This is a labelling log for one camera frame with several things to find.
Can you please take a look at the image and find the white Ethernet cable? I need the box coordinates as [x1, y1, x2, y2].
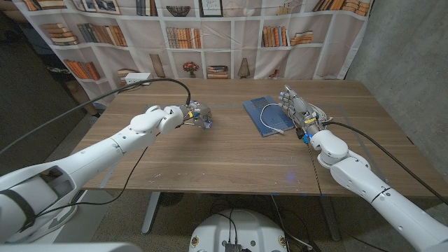
[259, 102, 332, 136]

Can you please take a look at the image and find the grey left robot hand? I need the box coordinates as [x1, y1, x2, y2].
[182, 100, 214, 130]

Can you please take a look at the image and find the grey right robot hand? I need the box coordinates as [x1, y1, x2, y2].
[279, 83, 321, 138]

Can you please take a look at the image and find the printed bookshelf backdrop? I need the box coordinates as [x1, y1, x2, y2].
[12, 0, 374, 108]

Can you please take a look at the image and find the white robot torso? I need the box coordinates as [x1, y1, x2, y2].
[188, 209, 291, 252]

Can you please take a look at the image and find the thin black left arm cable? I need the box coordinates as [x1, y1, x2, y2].
[34, 145, 150, 218]

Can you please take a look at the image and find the black torso cable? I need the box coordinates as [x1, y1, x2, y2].
[209, 209, 239, 244]

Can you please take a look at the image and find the blue book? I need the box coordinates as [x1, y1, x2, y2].
[242, 94, 297, 138]

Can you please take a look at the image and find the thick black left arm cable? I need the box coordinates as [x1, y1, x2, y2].
[0, 77, 193, 157]

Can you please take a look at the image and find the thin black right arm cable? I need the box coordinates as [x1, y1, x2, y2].
[306, 141, 323, 197]

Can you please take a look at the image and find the white power strip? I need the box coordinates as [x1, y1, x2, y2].
[124, 71, 153, 86]

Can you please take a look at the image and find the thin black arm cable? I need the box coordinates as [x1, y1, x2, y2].
[34, 145, 150, 218]
[306, 141, 323, 197]

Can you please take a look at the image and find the grey table leg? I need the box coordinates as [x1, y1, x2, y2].
[320, 195, 342, 242]
[141, 191, 161, 235]

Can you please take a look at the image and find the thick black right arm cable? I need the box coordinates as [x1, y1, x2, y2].
[321, 120, 448, 206]

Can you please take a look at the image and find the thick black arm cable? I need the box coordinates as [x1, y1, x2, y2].
[321, 120, 448, 206]
[0, 77, 193, 157]

